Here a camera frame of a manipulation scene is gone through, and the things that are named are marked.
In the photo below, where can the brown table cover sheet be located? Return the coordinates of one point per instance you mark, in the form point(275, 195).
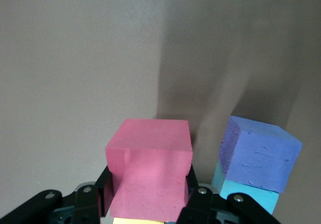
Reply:
point(75, 58)

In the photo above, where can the red foam cube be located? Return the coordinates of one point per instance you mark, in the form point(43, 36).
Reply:
point(150, 158)

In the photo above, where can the yellow foam cube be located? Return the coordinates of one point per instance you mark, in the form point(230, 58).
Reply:
point(138, 221)

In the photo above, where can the light blue cube orange speck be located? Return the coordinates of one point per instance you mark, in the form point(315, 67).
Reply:
point(250, 196)

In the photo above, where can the purple foam cube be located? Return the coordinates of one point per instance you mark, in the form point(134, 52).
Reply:
point(263, 158)

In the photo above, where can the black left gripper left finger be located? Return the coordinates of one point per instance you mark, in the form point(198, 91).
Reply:
point(37, 209)

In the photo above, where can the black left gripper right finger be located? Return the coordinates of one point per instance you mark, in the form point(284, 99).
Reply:
point(225, 211)

